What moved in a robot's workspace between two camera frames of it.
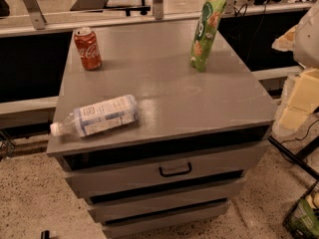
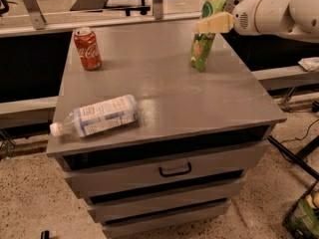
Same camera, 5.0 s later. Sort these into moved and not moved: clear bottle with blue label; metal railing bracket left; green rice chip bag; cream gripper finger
Moved: cream gripper finger
Not moved: green rice chip bag; metal railing bracket left; clear bottle with blue label
